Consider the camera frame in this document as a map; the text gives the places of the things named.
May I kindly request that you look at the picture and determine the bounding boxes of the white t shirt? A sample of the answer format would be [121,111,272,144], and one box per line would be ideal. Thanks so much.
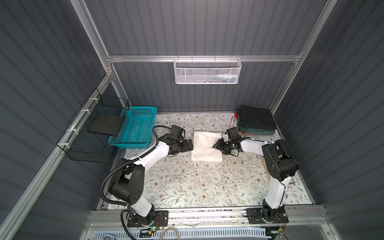
[191,131,223,162]

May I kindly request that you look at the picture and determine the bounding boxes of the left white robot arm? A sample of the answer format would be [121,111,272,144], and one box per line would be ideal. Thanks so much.
[100,125,193,224]

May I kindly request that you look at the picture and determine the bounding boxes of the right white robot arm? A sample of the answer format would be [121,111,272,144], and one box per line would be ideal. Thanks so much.
[213,127,299,222]

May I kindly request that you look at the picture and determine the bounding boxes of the folded dark t shirt stack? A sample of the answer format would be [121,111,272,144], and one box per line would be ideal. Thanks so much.
[236,105,277,136]

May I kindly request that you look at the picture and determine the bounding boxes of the teal plastic laundry basket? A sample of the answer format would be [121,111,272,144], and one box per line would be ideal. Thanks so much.
[108,106,157,149]

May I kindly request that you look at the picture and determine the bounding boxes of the items in mesh basket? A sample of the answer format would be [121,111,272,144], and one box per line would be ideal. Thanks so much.
[195,74,239,84]

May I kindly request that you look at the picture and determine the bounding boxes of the black pad in wire basket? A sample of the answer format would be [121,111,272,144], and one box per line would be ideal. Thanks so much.
[87,113,126,137]

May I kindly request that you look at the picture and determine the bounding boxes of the white mesh wall basket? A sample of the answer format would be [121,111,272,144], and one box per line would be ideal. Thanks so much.
[173,59,242,85]

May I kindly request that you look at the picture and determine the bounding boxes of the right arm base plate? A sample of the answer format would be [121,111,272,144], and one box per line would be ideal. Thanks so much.
[245,207,289,224]

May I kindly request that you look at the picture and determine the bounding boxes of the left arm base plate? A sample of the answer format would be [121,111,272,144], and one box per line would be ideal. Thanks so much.
[126,210,169,228]

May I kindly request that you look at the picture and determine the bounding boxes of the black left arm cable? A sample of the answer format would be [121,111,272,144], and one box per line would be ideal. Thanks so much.
[99,125,172,240]

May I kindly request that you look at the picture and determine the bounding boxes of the white vented cable duct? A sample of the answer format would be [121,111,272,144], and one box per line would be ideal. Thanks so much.
[91,227,272,240]

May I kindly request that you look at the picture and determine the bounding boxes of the black wire wall basket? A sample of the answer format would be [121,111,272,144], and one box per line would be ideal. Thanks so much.
[57,90,130,164]

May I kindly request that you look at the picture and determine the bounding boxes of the aluminium frame rail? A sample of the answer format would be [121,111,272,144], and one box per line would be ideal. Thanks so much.
[106,55,301,63]

